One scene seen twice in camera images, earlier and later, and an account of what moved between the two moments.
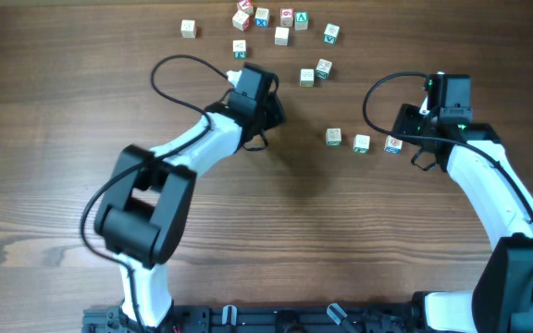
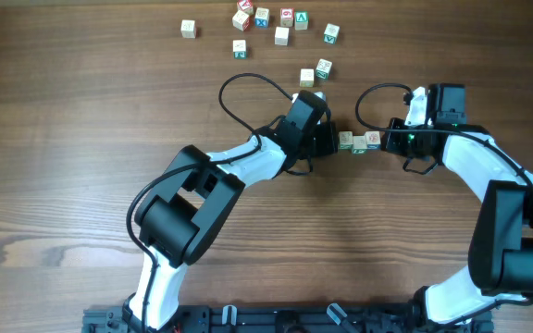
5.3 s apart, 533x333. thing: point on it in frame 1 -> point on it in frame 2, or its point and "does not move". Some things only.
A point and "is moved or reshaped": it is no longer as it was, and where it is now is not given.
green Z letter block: x=323 y=68 does not move
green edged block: x=333 y=137 is moved or reshaped
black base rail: x=264 y=318 does not move
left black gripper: x=275 y=109 -> x=325 y=139
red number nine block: x=287 y=17 does not move
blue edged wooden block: x=392 y=145 is moved or reshaped
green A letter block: x=301 y=20 does not move
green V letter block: x=331 y=33 does not move
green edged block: x=362 y=143 does not move
